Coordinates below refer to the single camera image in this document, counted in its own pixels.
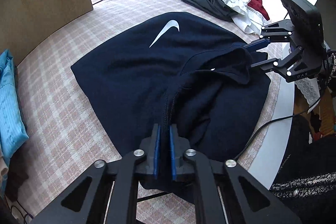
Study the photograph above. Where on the navy blue hooded sweatshirt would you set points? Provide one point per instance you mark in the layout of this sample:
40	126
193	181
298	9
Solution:
136	69

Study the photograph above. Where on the pink plaid blanket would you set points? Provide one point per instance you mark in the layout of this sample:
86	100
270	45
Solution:
65	98

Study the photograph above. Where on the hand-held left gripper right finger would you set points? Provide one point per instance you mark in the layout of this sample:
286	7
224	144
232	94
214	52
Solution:
172	155

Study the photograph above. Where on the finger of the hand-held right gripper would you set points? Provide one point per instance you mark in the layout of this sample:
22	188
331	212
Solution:
265	64
258	44

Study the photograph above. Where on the person's black tweed jacket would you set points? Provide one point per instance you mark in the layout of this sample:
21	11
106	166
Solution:
309	187

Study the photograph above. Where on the red garment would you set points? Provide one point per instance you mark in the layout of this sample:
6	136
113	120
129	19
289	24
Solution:
258	5

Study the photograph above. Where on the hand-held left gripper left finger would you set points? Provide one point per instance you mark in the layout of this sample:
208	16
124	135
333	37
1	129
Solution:
157	153

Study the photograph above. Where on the folded dark brown garment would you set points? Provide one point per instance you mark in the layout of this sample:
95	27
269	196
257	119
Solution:
18	179

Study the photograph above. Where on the large wooden board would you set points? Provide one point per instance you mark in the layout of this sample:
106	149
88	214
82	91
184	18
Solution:
47	3

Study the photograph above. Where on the folded beige garment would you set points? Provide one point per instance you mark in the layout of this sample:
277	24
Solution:
2	166

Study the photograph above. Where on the folded light blue garment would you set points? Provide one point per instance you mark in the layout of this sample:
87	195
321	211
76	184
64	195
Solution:
11	108

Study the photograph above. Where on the white lace cloth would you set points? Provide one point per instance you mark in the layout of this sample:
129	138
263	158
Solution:
307	90

